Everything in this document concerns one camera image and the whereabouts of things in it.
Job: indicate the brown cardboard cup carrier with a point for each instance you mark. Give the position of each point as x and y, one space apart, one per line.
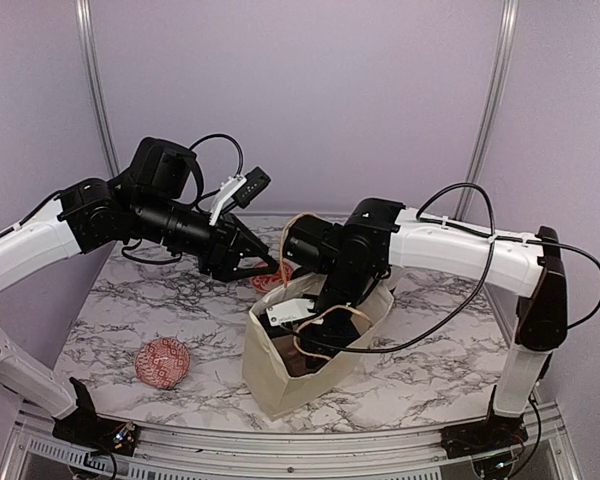
295 362

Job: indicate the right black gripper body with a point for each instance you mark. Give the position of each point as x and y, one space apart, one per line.
346 333

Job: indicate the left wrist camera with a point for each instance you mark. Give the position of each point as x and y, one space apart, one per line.
239 190

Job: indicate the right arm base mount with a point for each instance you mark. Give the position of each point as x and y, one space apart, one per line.
490 433

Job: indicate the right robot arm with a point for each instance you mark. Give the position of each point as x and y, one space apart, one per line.
528 265

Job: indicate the red floral small bowl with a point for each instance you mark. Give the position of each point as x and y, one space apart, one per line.
267 282

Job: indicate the red geometric patterned bowl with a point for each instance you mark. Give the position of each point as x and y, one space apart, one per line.
162 363

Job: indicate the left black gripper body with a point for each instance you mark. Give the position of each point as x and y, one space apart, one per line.
211 257

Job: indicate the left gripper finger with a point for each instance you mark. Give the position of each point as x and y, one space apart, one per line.
243 273
251 245

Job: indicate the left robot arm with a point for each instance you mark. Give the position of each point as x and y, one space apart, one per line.
143 203

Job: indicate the aluminium front rail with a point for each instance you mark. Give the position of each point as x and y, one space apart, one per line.
169 452

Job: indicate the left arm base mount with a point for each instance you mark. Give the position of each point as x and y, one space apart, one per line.
84 426

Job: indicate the beige paper bag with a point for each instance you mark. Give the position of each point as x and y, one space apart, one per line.
310 360

